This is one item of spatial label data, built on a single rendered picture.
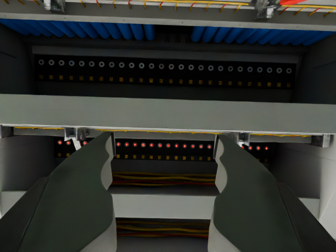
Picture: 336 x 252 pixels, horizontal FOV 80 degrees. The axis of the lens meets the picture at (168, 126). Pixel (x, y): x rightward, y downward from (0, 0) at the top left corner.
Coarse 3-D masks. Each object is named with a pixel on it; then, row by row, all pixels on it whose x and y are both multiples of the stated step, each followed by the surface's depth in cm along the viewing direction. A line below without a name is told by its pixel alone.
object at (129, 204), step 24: (24, 192) 38; (120, 192) 47; (144, 192) 48; (168, 192) 48; (192, 192) 49; (216, 192) 49; (120, 216) 38; (144, 216) 38; (168, 216) 39; (192, 216) 39
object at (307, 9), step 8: (72, 0) 27; (88, 0) 27; (104, 0) 27; (112, 0) 27; (120, 0) 27; (128, 0) 27; (136, 0) 27; (144, 0) 27; (208, 0) 27; (240, 8) 28; (248, 8) 28; (280, 8) 27; (288, 8) 27; (296, 8) 27; (304, 8) 27; (312, 8) 27; (320, 8) 27; (328, 8) 27
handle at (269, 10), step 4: (276, 0) 22; (280, 0) 21; (284, 0) 20; (288, 0) 20; (292, 0) 19; (296, 0) 19; (300, 0) 19; (304, 0) 19; (268, 4) 24; (272, 4) 23; (276, 4) 23; (280, 4) 22; (284, 4) 21; (288, 4) 21; (268, 8) 24; (272, 8) 24; (268, 12) 24; (272, 12) 24
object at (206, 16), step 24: (0, 0) 27; (24, 0) 27; (96, 0) 26; (168, 0) 26; (192, 0) 26; (168, 24) 29; (192, 24) 29; (216, 24) 29; (240, 24) 29; (264, 24) 28; (288, 24) 28; (312, 24) 28
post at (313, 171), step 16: (304, 64) 44; (304, 80) 44; (320, 80) 40; (304, 96) 44; (320, 96) 39; (272, 160) 56; (288, 160) 49; (304, 160) 43; (320, 160) 39; (288, 176) 49; (304, 176) 43; (320, 176) 39; (304, 192) 43; (320, 192) 39; (320, 208) 39
